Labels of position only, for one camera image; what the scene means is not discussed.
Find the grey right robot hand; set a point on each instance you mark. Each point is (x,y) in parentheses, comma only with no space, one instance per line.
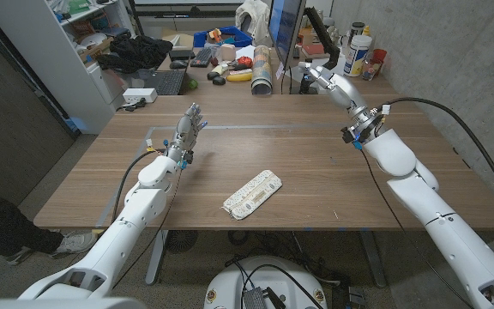
(341,92)

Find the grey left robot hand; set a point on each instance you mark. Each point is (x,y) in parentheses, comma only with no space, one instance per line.
(184,133)

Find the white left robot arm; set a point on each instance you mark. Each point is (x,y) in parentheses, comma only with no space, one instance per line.
(118,240)

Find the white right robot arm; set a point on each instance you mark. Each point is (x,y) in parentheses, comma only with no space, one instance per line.
(444,232)

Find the clear glass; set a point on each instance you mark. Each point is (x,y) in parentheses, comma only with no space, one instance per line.
(369,69)

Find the white canister blue label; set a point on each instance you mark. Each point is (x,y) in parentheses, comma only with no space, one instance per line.
(356,56)

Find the green ball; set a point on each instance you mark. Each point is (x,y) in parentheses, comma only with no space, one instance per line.
(193,83)

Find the black laptop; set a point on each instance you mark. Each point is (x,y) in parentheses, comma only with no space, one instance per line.
(167,81)

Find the white power strip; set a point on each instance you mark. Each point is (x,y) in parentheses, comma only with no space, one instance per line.
(140,95)

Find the black toy avocado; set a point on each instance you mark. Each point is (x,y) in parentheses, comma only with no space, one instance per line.
(212,75)
(218,80)

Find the white bottle black cap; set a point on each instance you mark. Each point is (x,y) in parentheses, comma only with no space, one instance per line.
(357,30)

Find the black computer mouse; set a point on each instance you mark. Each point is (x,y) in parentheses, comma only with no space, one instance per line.
(178,64)

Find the yellow banana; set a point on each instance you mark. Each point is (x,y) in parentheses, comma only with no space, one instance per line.
(239,77)

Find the black keyboard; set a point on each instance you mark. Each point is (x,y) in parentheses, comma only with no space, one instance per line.
(202,56)

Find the black case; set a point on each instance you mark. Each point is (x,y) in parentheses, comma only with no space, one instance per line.
(182,54)

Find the patterned cylindrical tube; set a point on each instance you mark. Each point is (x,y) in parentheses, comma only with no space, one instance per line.
(262,68)

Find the black computer monitor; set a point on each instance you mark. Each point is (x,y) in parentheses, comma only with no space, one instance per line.
(285,26)

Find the beige cup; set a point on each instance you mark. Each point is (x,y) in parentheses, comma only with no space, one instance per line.
(228,52)

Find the white flat snack packet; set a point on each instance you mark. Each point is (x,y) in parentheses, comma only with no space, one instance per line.
(253,194)

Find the red toy tomato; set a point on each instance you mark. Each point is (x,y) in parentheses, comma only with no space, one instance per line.
(245,62)

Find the black cloth pile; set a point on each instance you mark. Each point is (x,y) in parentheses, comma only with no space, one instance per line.
(135,51)

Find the blue plastic bin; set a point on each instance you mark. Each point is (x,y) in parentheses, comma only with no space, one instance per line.
(240,39)

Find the white garment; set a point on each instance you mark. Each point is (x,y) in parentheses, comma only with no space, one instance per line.
(251,17)

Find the grey metal table leg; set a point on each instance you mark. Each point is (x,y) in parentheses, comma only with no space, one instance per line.
(156,257)
(373,257)

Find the grey white sneaker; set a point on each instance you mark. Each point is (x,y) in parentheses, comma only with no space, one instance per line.
(75,242)

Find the white shelf unit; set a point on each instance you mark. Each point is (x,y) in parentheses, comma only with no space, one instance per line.
(50,56)

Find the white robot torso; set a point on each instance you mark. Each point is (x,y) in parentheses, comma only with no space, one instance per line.
(264,274)

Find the person's black trouser leg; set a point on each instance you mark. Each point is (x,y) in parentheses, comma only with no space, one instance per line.
(2,223)

